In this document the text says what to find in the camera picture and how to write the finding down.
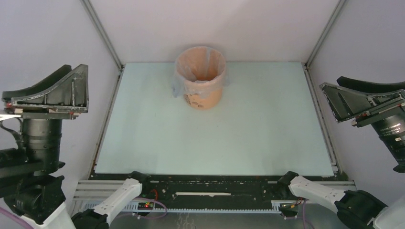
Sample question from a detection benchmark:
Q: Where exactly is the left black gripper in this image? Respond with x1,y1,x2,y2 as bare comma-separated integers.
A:
7,60,92,172

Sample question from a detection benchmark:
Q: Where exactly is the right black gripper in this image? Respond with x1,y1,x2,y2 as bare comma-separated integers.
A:
316,75,405,171

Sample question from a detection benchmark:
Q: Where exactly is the orange plastic trash bin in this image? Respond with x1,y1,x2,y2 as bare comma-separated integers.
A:
174,46,227,111

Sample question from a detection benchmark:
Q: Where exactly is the light blue plastic trash bag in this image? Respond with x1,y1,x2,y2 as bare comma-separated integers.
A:
171,46,228,99

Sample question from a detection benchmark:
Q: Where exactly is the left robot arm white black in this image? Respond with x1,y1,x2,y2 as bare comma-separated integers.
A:
0,64,151,229

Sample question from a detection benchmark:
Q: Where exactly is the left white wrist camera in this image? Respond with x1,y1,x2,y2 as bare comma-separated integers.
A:
0,110,21,122

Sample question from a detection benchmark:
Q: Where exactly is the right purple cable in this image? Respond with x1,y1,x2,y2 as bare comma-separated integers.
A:
281,197,317,229

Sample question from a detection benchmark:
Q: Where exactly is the white slotted cable duct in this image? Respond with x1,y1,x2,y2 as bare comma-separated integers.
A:
121,201,281,214

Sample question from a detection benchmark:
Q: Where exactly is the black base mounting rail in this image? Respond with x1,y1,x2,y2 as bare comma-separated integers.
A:
140,175,302,209

